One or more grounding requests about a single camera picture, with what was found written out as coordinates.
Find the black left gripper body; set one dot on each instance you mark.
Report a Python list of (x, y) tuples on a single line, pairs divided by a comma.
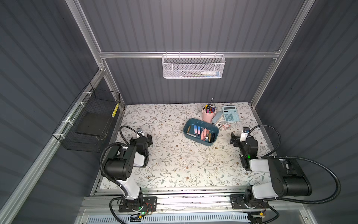
[(148, 140)]

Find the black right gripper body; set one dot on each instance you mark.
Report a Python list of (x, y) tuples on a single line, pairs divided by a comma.
[(235, 139)]

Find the orange clear cap lipstick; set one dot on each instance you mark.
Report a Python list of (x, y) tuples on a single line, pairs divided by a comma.
[(207, 135)]

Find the pink lip gloss tube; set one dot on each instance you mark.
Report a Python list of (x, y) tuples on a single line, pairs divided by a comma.
[(202, 134)]

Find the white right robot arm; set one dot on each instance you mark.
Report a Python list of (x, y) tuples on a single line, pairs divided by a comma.
[(286, 176)]

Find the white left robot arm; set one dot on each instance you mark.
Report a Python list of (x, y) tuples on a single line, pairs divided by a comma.
[(118, 160)]

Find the small red white box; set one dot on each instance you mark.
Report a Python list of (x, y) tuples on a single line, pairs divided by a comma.
[(226, 126)]

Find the light blue calculator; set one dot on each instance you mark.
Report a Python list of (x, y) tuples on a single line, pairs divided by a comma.
[(230, 113)]

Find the pink pen holder cup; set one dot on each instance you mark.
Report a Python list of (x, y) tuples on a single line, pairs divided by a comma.
[(207, 117)]

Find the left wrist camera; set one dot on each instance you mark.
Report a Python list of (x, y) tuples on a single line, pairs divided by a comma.
[(140, 132)]

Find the black wire wall basket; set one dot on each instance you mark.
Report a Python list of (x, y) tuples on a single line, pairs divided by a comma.
[(90, 122)]

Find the white wire mesh basket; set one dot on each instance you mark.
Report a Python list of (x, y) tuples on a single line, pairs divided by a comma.
[(199, 66)]

